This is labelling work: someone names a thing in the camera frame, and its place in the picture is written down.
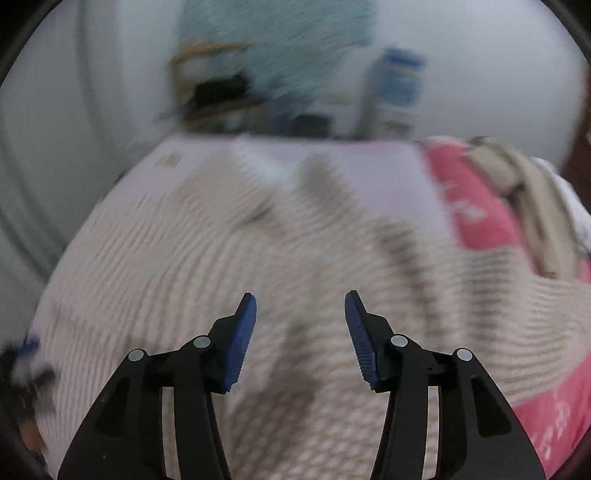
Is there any beige white knitted sweater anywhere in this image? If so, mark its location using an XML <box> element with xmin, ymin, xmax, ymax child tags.
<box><xmin>37</xmin><ymin>149</ymin><xmax>590</xmax><ymax>479</ymax></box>

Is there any pink floral blanket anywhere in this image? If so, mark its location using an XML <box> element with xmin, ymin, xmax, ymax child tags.
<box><xmin>423</xmin><ymin>137</ymin><xmax>590</xmax><ymax>476</ymax></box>

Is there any beige folded garment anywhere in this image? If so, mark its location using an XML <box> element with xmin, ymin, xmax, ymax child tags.
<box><xmin>467</xmin><ymin>137</ymin><xmax>581</xmax><ymax>281</ymax></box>

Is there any white crumpled garment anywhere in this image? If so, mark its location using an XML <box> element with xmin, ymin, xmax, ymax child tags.
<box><xmin>531</xmin><ymin>157</ymin><xmax>591</xmax><ymax>255</ymax></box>

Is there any lilac balloon print bedsheet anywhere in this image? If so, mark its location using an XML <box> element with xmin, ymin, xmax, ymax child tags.
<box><xmin>104</xmin><ymin>134</ymin><xmax>459</xmax><ymax>243</ymax></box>

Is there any blue water dispenser bottle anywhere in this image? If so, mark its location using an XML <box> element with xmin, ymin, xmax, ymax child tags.
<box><xmin>356</xmin><ymin>47</ymin><xmax>426</xmax><ymax>140</ymax></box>

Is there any grey window curtain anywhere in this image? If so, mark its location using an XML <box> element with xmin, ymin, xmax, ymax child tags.
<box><xmin>1</xmin><ymin>1</ymin><xmax>132</xmax><ymax>337</ymax></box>

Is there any wooden chair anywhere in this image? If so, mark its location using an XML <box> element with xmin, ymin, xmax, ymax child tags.
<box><xmin>169</xmin><ymin>41</ymin><xmax>266</xmax><ymax>133</ymax></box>

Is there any black item on chair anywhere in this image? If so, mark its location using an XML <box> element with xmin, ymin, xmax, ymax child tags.
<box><xmin>189</xmin><ymin>74</ymin><xmax>249</xmax><ymax>111</ymax></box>

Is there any teal patterned hanging cloth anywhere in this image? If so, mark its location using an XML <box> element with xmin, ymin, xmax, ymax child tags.
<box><xmin>177</xmin><ymin>0</ymin><xmax>378</xmax><ymax>102</ymax></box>

